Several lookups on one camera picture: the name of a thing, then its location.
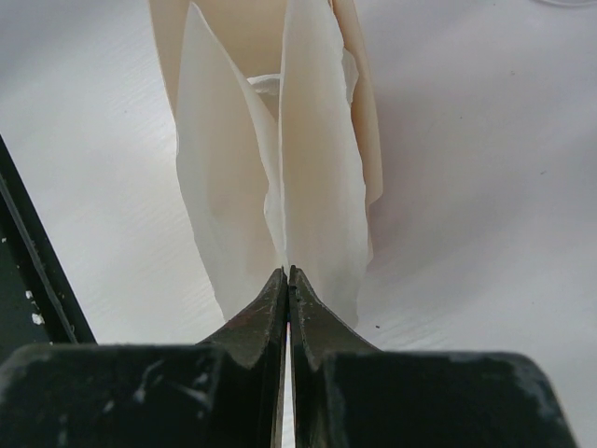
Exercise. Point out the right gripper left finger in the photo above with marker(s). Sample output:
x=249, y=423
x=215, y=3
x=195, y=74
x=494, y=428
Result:
x=226, y=391

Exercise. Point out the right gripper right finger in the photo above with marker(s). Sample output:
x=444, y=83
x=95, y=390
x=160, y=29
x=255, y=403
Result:
x=349, y=393

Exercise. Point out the orange coffee filter pack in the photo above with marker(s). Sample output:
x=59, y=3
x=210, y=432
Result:
x=364, y=93

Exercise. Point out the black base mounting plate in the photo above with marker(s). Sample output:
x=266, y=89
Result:
x=38, y=304

